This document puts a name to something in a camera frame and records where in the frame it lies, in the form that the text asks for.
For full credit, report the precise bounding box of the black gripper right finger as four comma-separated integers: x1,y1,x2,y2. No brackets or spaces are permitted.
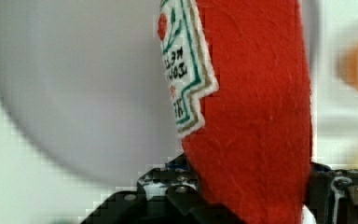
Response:
305,162,358,224

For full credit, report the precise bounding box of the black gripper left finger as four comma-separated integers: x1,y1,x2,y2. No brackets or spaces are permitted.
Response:
80,154,245,224

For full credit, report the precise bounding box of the red plush ketchup bottle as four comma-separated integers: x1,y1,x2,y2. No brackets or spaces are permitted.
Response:
158,0,312,224

